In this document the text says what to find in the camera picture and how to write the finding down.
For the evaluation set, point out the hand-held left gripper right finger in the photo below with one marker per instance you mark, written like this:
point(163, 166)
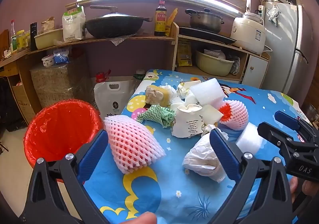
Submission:
point(224, 156)

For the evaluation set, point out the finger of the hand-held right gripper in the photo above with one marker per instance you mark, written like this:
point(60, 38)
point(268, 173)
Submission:
point(286, 119)
point(274, 134)

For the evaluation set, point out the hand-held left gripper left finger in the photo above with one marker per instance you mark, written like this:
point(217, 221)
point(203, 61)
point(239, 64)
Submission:
point(93, 156)

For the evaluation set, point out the white plastic bag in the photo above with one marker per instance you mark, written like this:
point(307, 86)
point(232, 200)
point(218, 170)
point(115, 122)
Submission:
point(199, 158)

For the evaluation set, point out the small white foam roll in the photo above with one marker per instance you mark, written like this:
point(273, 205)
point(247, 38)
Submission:
point(249, 138)

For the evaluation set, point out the pink foam fruit net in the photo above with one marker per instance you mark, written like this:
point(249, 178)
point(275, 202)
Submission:
point(129, 144)

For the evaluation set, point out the pink net with orange core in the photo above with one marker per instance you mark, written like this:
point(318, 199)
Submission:
point(236, 114)

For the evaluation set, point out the red trash bin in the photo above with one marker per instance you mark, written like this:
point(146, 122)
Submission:
point(62, 126)

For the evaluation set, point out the white foam piece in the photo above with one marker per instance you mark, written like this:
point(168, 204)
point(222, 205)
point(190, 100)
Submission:
point(211, 114)

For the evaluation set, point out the white paper cup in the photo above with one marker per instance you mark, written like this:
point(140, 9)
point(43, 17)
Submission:
point(187, 121)

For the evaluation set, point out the large white foam roll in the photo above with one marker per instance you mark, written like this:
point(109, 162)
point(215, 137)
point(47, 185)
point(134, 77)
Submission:
point(209, 92)

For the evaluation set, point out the white tissue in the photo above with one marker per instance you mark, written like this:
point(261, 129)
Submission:
point(185, 90)
point(177, 102)

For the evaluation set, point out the green striped cloth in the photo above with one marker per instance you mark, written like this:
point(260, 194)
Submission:
point(157, 113)

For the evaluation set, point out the yellow sponge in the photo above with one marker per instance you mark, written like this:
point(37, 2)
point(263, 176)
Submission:
point(162, 94)

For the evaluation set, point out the person's right hand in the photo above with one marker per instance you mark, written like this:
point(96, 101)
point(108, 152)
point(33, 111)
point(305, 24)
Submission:
point(310, 188)

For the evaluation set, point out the person's left hand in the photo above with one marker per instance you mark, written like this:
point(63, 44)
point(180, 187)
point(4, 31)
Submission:
point(143, 219)

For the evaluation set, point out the white cabinet door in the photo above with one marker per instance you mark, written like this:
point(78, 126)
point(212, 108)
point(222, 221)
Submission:
point(254, 72)

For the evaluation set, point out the white rice bag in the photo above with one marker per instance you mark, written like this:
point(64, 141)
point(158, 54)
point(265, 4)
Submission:
point(112, 100)

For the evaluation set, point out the silver refrigerator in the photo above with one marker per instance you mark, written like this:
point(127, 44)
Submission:
point(286, 52)

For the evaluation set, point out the grey cloth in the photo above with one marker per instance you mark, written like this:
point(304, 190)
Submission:
point(236, 65)

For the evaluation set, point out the oil bottle with red cap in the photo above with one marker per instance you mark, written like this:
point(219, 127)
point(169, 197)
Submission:
point(101, 77)

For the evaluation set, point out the plastic wrapped woven box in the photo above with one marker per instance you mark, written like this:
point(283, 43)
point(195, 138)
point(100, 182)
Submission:
point(54, 84)

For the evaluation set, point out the cardboard box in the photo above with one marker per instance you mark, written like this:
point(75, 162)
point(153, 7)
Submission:
point(23, 102)

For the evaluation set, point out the green plastic basin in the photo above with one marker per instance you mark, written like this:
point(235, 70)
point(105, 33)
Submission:
point(211, 65)

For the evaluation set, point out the clear plastic water bottle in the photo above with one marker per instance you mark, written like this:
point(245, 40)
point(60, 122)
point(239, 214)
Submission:
point(139, 75)

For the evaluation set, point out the white rice cooker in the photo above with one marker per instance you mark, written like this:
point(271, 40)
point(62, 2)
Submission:
point(248, 34)

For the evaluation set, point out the white lidded container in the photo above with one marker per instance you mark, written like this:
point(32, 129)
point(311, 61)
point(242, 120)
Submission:
point(214, 54)

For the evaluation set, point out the black bag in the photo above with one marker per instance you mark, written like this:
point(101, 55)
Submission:
point(11, 104)

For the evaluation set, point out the blue packet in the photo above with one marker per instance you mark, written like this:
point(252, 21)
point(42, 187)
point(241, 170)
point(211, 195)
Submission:
point(61, 57)

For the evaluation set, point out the small white bowl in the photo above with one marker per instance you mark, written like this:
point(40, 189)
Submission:
point(47, 61)

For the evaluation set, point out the white power strip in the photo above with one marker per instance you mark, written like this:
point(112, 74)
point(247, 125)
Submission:
point(261, 13)

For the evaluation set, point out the black induction cooker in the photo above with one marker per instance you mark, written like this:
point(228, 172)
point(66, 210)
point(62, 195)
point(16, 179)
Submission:
point(204, 36)

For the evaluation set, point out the foil sheet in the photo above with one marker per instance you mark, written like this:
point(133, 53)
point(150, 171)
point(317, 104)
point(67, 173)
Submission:
point(122, 40)

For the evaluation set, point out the cream plastic basin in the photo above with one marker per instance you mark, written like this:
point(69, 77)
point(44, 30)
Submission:
point(47, 39)

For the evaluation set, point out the steel pot with lid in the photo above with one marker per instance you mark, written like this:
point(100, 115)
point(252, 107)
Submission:
point(204, 22)

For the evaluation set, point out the wooden shelf unit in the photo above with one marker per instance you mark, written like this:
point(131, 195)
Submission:
point(149, 38)

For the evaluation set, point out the white powder bag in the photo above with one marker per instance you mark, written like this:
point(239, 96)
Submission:
point(72, 26)

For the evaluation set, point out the black wok with lid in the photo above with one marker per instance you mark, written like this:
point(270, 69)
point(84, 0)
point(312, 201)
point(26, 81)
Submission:
point(112, 24)

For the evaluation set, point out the tall black box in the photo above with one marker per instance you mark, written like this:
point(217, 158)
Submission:
point(33, 37)

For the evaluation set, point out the yellow jar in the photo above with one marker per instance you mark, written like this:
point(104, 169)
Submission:
point(20, 41)

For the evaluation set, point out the brown paper bag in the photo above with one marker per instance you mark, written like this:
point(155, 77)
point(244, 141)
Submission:
point(47, 26)

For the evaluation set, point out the clear bottle with red cap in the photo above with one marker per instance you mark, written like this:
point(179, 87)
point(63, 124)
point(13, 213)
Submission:
point(13, 39)

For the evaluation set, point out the yellow noodle packet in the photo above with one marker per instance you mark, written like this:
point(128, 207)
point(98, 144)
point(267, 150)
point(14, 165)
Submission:
point(172, 17)

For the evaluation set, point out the dark soy sauce bottle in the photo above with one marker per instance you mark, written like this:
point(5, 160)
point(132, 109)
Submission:
point(160, 21)

